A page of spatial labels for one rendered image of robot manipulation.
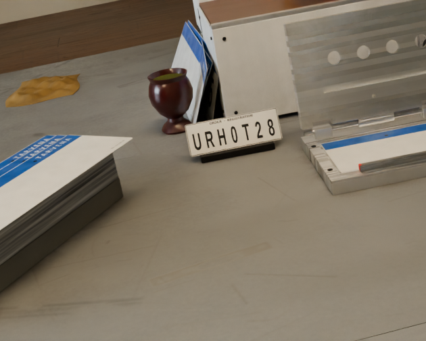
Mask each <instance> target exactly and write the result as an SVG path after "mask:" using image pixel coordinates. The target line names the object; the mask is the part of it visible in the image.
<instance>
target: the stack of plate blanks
mask: <svg viewBox="0 0 426 341"><path fill-rule="evenodd" d="M55 136H56V135H46V136H44V137H42V138H40V139H39V140H37V141H36V142H34V143H32V144H30V145H29V146H27V147H25V148H24V149H22V150H20V151H19V152H17V153H15V154H14V155H12V156H10V157H9V158H7V159H5V160H4V161H2V162H0V169H2V168H3V167H5V166H7V165H8V164H10V163H11V162H13V161H14V160H17V159H18V158H20V157H21V156H23V155H24V154H26V153H28V152H29V151H31V150H33V149H35V148H36V147H38V146H40V145H41V144H42V143H45V142H46V141H48V140H49V139H51V138H52V137H55ZM122 197H123V193H122V188H121V184H120V179H119V178H118V172H117V170H116V163H115V162H114V156H113V153H112V154H110V155H109V156H108V157H106V158H104V159H103V160H102V161H101V162H99V163H97V164H96V165H95V166H93V167H92V168H90V169H89V170H87V171H86V172H85V173H83V174H82V175H80V176H79V177H77V178H76V179H75V180H73V181H71V182H70V183H69V184H67V185H66V186H64V187H63V188H61V189H60V190H59V191H57V192H55V193H54V194H53V195H51V196H50V197H48V198H47V199H46V200H44V201H42V202H41V203H40V204H38V205H37V206H35V207H34V208H33V209H31V210H29V211H28V212H27V213H25V214H24V215H22V216H21V217H20V218H18V219H16V220H15V221H14V222H13V223H11V224H9V225H8V226H7V227H5V228H4V229H2V230H0V292H1V291H2V290H4V289H5V288H6V287H7V286H8V285H10V284H11V283H13V282H14V281H15V280H17V278H19V277H20V276H21V275H23V274H24V273H25V272H27V271H28V270H29V269H31V268H32V267H33V266H35V265H36V264H37V263H38V262H39V261H41V260H42V259H44V258H45V257H46V256H47V255H48V254H50V253H51V252H53V251H54V250H55V249H56V248H57V247H59V246H60V245H62V244H63V243H64V242H65V241H66V240H68V239H69V238H70V237H72V236H73V235H74V234H75V233H77V232H78V231H80V230H81V229H82V228H83V227H84V226H86V225H87V224H88V223H90V222H91V221H92V220H93V219H95V218H96V217H98V216H99V215H100V214H101V213H102V212H104V211H105V210H107V209H108V208H109V207H110V206H111V205H113V204H114V203H115V202H117V201H118V200H119V199H120V198H122Z"/></svg>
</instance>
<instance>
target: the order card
mask: <svg viewBox="0 0 426 341"><path fill-rule="evenodd" d="M185 131H186V135H187V141H188V145H189V151H190V155H191V157H193V156H199V155H203V154H210V153H214V152H220V151H224V150H230V149H234V148H238V147H245V146H249V145H255V144H259V143H265V142H269V141H275V140H280V139H282V138H283V137H282V133H281V128H280V124H279V117H278V114H277V109H276V108H271V109H267V110H260V111H256V112H250V113H246V114H239V115H235V116H229V117H225V118H219V119H214V120H208V121H204V122H198V123H194V124H187V125H185Z"/></svg>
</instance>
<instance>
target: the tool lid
mask: <svg viewBox="0 0 426 341"><path fill-rule="evenodd" d="M283 26H284V31H285V39H286V43H287V51H288V56H289V63H290V68H291V75H292V80H293V88H294V92H295V100H296V104H297V109H298V117H299V122H300V128H301V129H302V130H305V129H311V128H313V125H312V122H316V121H320V120H326V119H331V123H332V124H336V123H340V122H346V121H350V120H357V121H358V124H359V125H358V127H366V126H370V125H374V124H380V123H384V122H390V121H394V112H398V111H402V110H408V109H412V108H418V107H422V102H421V101H423V100H426V44H425V46H423V47H417V46H416V44H415V39H416V37H417V36H418V35H424V36H425V37H426V0H408V1H402V2H398V3H391V4H387V5H380V6H377V7H370V8H366V9H359V10H355V11H351V12H344V13H340V14H333V15H330V16H323V17H319V18H312V19H308V20H302V21H297V22H291V23H286V24H284V25H283ZM390 40H394V41H396V42H397V44H398V48H397V50H396V51H395V52H394V53H389V52H388V51H387V49H386V44H387V42H388V41H390ZM362 45H365V46H367V47H368V49H369V54H368V56H367V57H366V58H364V59H361V58H359V57H358V55H357V50H358V48H359V47H360V46H362ZM332 51H336V52H338V53H339V55H340V59H339V61H338V63H336V64H331V63H329V61H328V55H329V54H330V53H331V52H332Z"/></svg>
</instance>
